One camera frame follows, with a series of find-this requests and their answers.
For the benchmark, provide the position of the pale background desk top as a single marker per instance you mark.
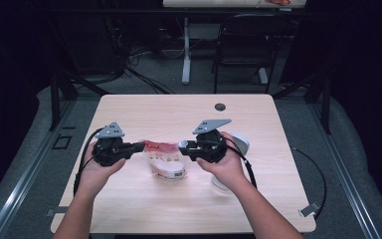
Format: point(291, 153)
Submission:
point(212, 3)

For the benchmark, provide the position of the person's right hand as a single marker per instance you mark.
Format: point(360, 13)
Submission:
point(230, 169)

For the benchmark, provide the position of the white desk foot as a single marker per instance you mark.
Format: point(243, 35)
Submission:
point(263, 76)

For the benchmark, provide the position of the black metal stand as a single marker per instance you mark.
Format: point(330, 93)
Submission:
point(54, 99)
point(326, 106)

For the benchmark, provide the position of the white measuring cup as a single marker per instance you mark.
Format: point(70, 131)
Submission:
point(242, 142)

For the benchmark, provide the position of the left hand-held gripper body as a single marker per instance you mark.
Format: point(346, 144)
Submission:
point(111, 151)

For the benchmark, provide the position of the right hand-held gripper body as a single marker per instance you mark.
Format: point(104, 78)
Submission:
point(210, 147)

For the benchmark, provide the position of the red thing on background desk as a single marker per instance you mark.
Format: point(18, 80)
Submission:
point(278, 2)

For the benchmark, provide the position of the black folding chair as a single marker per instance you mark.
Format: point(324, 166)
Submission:
point(248, 43)

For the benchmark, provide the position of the aluminium floor rail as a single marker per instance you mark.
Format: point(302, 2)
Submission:
point(348, 186)
point(23, 179)

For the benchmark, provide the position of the clear red spouted pouch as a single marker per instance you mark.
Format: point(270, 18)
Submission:
point(167, 162)

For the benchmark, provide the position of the person's left hand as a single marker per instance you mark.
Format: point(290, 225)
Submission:
point(94, 176)

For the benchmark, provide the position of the white desk leg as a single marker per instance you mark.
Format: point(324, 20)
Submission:
point(186, 56)

